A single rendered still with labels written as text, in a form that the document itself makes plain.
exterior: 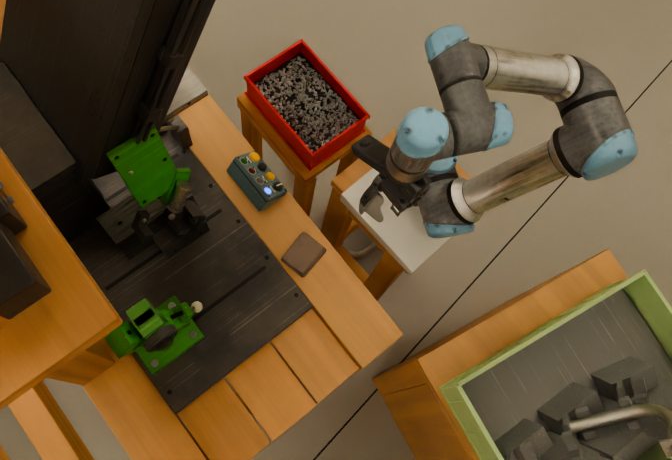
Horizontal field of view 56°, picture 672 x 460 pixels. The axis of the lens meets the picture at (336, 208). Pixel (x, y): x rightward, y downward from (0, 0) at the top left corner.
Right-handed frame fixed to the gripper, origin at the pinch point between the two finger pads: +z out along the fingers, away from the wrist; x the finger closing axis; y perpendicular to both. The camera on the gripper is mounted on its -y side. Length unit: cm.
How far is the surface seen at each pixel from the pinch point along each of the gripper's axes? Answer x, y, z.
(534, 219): 95, 26, 129
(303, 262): -14.7, -4.3, 36.2
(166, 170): -30, -37, 15
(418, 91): 95, -51, 129
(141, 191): -38, -37, 17
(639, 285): 54, 56, 38
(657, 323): 52, 67, 41
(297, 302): -21.8, 2.6, 39.1
